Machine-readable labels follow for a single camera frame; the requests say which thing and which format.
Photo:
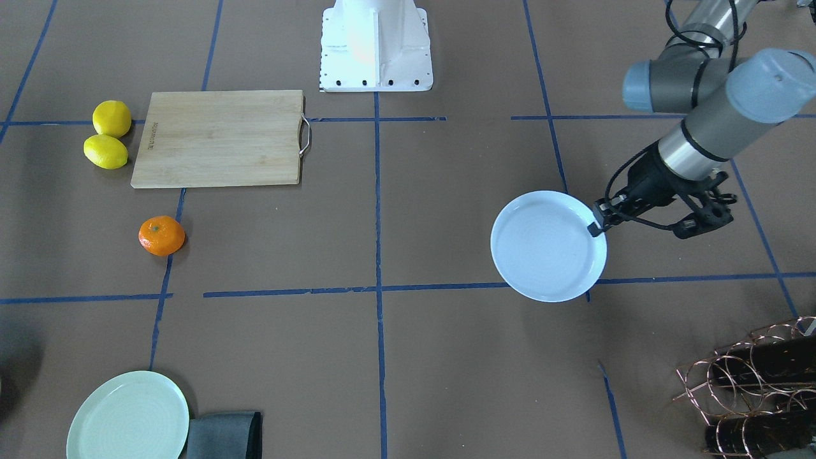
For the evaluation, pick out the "copper wire bottle rack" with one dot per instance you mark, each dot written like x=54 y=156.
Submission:
x=756 y=395

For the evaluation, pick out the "dark wine bottle middle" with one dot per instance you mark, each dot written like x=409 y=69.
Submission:
x=782 y=364

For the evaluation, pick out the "light blue plate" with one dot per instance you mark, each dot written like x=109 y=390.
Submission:
x=541 y=246

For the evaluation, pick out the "yellow lemon near board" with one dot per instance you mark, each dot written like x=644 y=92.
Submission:
x=106 y=152

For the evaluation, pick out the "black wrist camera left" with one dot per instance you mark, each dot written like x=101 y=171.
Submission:
x=710 y=208

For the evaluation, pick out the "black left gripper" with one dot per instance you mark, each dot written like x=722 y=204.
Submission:
x=645 y=178

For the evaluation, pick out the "yellow lemon far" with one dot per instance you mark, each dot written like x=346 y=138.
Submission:
x=112 y=118

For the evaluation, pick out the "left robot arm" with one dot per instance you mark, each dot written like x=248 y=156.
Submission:
x=726 y=105

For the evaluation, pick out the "dark wine bottle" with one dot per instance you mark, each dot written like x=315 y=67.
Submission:
x=782 y=364
x=781 y=435

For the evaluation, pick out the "bamboo cutting board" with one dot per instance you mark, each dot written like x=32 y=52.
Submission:
x=205 y=139

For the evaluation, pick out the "light green plate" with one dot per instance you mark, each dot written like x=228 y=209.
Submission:
x=139 y=414

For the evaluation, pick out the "dark wine bottle front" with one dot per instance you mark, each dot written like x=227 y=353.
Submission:
x=781 y=435

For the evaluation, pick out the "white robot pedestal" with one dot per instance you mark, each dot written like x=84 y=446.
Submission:
x=375 y=46

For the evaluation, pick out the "orange fruit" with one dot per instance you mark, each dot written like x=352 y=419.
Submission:
x=161 y=236

